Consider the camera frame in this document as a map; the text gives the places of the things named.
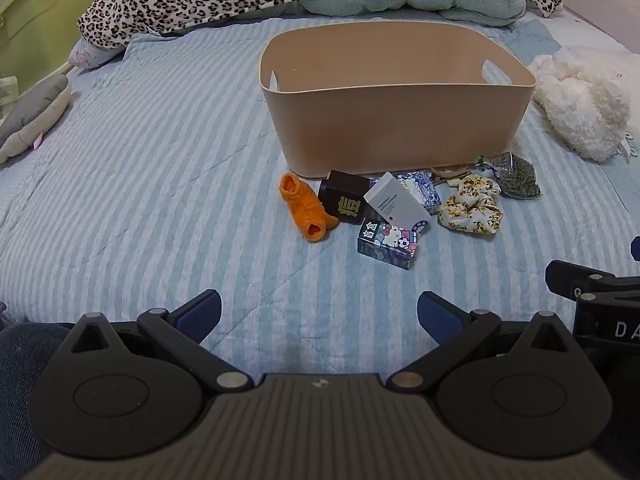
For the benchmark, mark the beige plastic storage basket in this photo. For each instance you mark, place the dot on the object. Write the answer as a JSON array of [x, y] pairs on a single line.
[[395, 125]]

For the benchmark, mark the green plastic storage bin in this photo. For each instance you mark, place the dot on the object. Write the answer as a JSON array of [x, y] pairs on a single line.
[[45, 15]]

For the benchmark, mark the pale green checked quilt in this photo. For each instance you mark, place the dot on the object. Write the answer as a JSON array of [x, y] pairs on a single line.
[[350, 2]]

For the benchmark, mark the pink floral pillow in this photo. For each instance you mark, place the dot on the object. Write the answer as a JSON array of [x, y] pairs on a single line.
[[85, 55]]

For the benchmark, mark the person's leg in blue jeans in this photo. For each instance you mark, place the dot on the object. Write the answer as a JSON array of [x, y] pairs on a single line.
[[20, 375]]

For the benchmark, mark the white rectangular box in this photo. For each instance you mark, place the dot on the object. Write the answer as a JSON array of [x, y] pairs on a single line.
[[395, 202]]

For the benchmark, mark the blue white patterned box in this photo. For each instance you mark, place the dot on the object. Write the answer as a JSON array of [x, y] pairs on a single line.
[[424, 187]]

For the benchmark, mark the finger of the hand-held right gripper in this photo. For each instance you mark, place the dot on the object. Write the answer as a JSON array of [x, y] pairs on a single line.
[[570, 277], [636, 249]]

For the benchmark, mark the clear bag of dried herbs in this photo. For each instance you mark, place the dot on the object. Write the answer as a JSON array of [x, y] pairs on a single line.
[[520, 178]]

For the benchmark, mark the dark brown box gold print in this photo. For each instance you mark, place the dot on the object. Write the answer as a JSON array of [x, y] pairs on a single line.
[[342, 195]]

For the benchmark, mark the yellow floral scrunchie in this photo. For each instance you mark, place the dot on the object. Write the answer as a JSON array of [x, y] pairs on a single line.
[[470, 212]]

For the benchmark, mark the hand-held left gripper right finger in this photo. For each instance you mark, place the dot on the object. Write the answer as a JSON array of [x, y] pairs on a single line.
[[437, 310]]

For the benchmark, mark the grey plush cushion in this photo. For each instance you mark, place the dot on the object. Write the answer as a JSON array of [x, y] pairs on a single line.
[[35, 115]]

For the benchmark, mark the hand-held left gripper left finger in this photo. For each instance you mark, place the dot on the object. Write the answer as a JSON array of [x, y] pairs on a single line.
[[202, 310]]

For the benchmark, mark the white bed sheet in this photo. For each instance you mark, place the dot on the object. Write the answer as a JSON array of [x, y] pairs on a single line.
[[595, 30]]

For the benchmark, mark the dark cartoon cat box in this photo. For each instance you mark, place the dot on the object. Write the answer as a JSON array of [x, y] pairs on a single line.
[[385, 246]]

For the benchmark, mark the white fluffy plush toy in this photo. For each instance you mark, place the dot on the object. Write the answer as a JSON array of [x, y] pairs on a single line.
[[580, 105]]

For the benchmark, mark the orange knitted sock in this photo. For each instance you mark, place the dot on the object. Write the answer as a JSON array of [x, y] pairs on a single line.
[[300, 205]]

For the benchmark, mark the blue striped bed cover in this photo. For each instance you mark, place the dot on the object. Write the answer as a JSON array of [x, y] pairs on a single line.
[[150, 185]]

